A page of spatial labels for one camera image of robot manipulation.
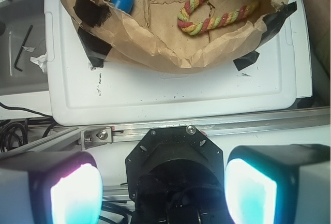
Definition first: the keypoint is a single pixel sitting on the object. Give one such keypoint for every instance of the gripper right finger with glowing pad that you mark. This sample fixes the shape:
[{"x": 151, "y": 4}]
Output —
[{"x": 278, "y": 183}]

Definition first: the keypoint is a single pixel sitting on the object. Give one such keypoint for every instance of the crumpled white paper scrap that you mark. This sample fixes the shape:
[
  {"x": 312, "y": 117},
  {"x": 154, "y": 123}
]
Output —
[{"x": 41, "y": 61}]

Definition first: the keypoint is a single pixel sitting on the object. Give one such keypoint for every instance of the brown paper bag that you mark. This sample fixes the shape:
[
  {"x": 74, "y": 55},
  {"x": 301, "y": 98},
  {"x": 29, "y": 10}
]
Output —
[{"x": 175, "y": 36}]

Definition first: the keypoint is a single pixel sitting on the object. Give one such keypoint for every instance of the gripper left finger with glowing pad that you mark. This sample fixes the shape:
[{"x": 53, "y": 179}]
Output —
[{"x": 50, "y": 187}]

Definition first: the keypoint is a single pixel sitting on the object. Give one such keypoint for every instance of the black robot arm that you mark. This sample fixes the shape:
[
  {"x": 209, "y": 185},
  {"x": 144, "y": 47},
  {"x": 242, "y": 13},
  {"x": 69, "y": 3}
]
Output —
[{"x": 173, "y": 176}]

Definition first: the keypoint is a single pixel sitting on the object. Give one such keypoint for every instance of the grey plastic tray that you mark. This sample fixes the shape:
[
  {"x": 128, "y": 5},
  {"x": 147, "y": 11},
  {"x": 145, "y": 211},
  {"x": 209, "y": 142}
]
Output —
[{"x": 23, "y": 35}]

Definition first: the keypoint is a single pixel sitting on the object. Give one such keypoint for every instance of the black hex key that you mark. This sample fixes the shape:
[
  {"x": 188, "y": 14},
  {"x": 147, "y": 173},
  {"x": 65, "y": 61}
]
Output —
[{"x": 21, "y": 49}]

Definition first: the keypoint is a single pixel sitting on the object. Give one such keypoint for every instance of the aluminium extrusion rail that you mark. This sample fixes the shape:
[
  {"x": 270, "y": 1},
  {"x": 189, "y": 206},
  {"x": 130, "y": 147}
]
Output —
[{"x": 14, "y": 135}]

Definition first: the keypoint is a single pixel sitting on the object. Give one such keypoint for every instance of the white plastic bin lid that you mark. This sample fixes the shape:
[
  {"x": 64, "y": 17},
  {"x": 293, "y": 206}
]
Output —
[{"x": 119, "y": 93}]

